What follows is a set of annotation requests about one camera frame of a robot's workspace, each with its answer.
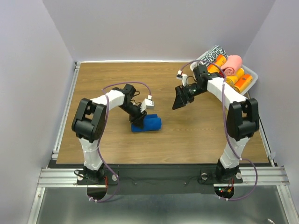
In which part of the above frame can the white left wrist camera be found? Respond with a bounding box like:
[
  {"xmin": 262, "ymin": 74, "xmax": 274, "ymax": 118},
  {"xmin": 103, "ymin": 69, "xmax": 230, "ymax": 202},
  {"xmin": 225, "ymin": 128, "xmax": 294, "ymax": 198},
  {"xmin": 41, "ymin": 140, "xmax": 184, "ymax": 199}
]
[{"xmin": 140, "ymin": 98, "xmax": 155, "ymax": 112}]

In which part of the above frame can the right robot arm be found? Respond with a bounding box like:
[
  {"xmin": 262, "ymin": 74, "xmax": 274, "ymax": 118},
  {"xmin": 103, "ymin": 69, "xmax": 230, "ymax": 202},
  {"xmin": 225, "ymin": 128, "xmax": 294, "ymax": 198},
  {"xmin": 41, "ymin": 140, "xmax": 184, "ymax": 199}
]
[{"xmin": 172, "ymin": 65, "xmax": 259, "ymax": 182}]

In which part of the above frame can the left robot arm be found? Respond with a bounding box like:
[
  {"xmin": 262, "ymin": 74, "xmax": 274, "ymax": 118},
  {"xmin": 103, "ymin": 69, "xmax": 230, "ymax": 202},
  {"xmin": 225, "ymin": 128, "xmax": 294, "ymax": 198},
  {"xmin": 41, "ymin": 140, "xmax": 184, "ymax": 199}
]
[{"xmin": 71, "ymin": 84, "xmax": 154, "ymax": 184}]

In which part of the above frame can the blue towel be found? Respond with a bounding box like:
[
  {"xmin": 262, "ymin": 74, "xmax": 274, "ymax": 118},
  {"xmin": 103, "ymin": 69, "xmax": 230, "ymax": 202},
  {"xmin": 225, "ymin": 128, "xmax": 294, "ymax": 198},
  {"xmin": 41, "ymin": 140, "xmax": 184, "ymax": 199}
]
[{"xmin": 131, "ymin": 114, "xmax": 162, "ymax": 133}]

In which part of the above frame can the pink towel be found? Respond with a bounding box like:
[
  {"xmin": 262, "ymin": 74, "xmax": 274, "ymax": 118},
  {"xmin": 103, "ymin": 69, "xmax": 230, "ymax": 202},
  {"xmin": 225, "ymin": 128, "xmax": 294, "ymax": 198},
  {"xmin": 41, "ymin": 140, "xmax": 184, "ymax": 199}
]
[{"xmin": 221, "ymin": 55, "xmax": 242, "ymax": 76}]

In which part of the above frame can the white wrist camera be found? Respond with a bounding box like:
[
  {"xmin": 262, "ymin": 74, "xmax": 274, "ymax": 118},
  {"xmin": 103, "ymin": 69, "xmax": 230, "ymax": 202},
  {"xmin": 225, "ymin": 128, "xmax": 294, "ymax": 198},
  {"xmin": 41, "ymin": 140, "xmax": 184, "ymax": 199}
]
[
  {"xmin": 140, "ymin": 98, "xmax": 155, "ymax": 112},
  {"xmin": 176, "ymin": 70, "xmax": 189, "ymax": 87}
]

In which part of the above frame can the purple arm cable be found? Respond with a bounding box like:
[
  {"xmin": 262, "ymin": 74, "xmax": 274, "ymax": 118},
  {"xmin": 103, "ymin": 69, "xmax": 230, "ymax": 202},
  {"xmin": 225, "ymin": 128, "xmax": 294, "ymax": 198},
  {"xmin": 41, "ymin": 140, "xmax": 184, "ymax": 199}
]
[
  {"xmin": 90, "ymin": 81, "xmax": 154, "ymax": 203},
  {"xmin": 178, "ymin": 60, "xmax": 259, "ymax": 201}
]

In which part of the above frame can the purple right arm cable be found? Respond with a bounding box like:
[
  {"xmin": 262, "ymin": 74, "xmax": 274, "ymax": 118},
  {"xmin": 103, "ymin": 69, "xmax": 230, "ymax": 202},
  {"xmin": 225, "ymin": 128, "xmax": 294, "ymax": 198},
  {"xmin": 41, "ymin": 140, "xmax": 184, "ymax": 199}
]
[{"xmin": 178, "ymin": 60, "xmax": 259, "ymax": 201}]

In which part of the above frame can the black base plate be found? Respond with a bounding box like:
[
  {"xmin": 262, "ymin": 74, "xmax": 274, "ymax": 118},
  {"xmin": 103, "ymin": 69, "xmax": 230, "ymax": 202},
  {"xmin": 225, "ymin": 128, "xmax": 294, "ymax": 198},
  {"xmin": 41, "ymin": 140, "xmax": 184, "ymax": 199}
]
[{"xmin": 40, "ymin": 164, "xmax": 242, "ymax": 200}]

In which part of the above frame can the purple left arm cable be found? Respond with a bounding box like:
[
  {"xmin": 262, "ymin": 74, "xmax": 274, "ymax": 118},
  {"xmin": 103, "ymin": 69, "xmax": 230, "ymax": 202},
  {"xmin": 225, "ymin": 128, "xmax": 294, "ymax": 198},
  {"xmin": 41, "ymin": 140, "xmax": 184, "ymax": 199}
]
[{"xmin": 90, "ymin": 81, "xmax": 154, "ymax": 203}]

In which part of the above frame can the black white striped towel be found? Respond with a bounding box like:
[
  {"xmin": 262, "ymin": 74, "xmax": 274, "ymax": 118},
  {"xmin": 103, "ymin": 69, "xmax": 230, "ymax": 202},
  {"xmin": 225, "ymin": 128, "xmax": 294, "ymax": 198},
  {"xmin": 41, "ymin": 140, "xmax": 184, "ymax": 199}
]
[{"xmin": 200, "ymin": 45, "xmax": 228, "ymax": 63}]

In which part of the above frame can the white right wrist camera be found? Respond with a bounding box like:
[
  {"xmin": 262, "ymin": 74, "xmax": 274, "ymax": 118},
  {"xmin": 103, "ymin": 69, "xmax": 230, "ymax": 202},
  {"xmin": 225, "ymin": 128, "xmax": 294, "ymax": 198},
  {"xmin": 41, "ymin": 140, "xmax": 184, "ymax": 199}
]
[{"xmin": 176, "ymin": 70, "xmax": 189, "ymax": 87}]

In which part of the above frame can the orange rolled towel purple spot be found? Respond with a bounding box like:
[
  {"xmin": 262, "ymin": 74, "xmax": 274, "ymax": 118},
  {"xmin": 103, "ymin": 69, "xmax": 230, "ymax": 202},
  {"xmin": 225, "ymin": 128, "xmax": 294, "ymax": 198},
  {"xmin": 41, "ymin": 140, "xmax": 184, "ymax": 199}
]
[{"xmin": 232, "ymin": 73, "xmax": 253, "ymax": 93}]

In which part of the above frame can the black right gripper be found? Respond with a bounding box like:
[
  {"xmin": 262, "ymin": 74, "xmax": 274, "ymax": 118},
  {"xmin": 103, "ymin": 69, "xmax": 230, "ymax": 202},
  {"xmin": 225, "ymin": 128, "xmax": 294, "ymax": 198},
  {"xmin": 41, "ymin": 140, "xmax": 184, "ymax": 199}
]
[{"xmin": 172, "ymin": 83, "xmax": 206, "ymax": 110}]

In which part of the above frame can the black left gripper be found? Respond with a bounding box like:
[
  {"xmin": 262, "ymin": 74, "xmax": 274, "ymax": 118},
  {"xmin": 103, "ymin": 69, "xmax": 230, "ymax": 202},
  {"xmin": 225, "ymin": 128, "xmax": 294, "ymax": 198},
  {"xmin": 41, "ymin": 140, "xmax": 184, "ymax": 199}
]
[{"xmin": 119, "ymin": 102, "xmax": 147, "ymax": 130}]

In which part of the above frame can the aluminium frame rail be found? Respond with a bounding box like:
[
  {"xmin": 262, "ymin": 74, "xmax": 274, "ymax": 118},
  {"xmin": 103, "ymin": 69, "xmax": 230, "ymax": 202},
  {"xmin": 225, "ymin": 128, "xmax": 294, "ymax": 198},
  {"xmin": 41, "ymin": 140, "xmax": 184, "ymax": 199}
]
[{"xmin": 38, "ymin": 166, "xmax": 290, "ymax": 188}]

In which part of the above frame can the white plastic basket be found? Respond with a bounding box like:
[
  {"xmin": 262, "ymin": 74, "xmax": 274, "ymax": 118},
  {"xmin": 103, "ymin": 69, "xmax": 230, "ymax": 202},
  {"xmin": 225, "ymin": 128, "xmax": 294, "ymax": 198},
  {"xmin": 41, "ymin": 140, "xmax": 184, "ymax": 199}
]
[{"xmin": 198, "ymin": 51, "xmax": 258, "ymax": 95}]

